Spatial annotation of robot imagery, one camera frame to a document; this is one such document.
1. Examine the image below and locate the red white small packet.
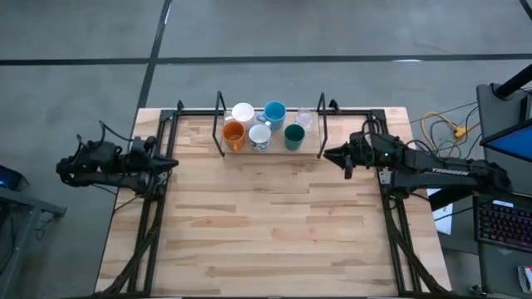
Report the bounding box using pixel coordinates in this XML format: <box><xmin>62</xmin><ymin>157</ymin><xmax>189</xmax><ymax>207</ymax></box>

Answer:
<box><xmin>517</xmin><ymin>264</ymin><xmax>532</xmax><ymax>294</ymax></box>

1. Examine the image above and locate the teal green handleless cup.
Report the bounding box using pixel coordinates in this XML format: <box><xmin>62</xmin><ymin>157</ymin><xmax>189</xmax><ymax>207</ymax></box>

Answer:
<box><xmin>283</xmin><ymin>123</ymin><xmax>307</xmax><ymax>152</ymax></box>

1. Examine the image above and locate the computer monitor with blue screen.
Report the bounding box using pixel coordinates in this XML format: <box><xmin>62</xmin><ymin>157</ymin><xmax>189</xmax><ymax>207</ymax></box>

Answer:
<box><xmin>479</xmin><ymin>118</ymin><xmax>532</xmax><ymax>164</ymax></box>

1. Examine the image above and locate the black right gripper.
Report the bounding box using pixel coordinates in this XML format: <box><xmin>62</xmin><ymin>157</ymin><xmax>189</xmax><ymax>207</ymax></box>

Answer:
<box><xmin>323</xmin><ymin>142</ymin><xmax>383</xmax><ymax>180</ymax></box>

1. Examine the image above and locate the yellow power cable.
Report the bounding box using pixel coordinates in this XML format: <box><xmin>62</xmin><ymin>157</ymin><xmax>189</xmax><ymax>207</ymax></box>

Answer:
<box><xmin>421</xmin><ymin>110</ymin><xmax>469</xmax><ymax>140</ymax></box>

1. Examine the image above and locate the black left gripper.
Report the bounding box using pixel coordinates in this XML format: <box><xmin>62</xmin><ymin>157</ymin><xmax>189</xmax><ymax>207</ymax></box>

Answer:
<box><xmin>126</xmin><ymin>154</ymin><xmax>180</xmax><ymax>174</ymax></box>

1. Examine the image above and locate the clear glass mug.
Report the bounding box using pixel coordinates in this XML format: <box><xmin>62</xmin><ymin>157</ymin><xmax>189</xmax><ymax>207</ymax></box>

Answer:
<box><xmin>294</xmin><ymin>107</ymin><xmax>316</xmax><ymax>130</ymax></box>

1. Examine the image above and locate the black backlit keyboard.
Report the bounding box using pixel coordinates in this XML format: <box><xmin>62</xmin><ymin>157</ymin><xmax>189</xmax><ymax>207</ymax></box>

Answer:
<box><xmin>473</xmin><ymin>194</ymin><xmax>532</xmax><ymax>255</ymax></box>

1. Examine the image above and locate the grey metal desk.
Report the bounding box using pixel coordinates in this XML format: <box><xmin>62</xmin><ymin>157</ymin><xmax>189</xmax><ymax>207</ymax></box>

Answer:
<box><xmin>0</xmin><ymin>186</ymin><xmax>67</xmax><ymax>299</ymax></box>

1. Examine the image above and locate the grey equipment cart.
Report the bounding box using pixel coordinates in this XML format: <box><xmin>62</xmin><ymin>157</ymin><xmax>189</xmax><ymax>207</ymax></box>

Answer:
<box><xmin>475</xmin><ymin>82</ymin><xmax>532</xmax><ymax>196</ymax></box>

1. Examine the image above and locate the blue lit device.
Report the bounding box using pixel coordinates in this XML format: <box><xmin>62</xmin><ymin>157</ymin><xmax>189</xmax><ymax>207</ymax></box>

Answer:
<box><xmin>0</xmin><ymin>164</ymin><xmax>31</xmax><ymax>194</ymax></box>

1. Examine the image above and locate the light blue mug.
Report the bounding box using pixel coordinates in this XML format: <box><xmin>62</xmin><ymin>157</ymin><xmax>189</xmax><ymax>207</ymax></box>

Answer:
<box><xmin>255</xmin><ymin>100</ymin><xmax>288</xmax><ymax>133</ymax></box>

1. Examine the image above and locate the black pole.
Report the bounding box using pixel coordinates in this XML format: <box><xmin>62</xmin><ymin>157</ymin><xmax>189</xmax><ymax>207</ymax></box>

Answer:
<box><xmin>493</xmin><ymin>62</ymin><xmax>532</xmax><ymax>100</ymax></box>

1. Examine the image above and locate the orange mug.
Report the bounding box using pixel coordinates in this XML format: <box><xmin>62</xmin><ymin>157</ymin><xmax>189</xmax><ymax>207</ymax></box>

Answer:
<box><xmin>221</xmin><ymin>120</ymin><xmax>248</xmax><ymax>154</ymax></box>

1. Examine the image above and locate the black aluminium table frame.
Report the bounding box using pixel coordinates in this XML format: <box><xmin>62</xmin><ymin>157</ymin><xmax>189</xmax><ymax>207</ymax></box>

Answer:
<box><xmin>94</xmin><ymin>98</ymin><xmax>453</xmax><ymax>298</ymax></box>

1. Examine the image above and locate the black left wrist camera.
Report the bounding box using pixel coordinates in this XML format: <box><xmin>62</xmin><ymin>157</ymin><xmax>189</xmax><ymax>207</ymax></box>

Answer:
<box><xmin>131</xmin><ymin>135</ymin><xmax>159</xmax><ymax>155</ymax></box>

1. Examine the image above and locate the navy white floral mug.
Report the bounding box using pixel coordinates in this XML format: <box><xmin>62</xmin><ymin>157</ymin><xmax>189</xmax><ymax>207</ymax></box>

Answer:
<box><xmin>248</xmin><ymin>123</ymin><xmax>273</xmax><ymax>154</ymax></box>

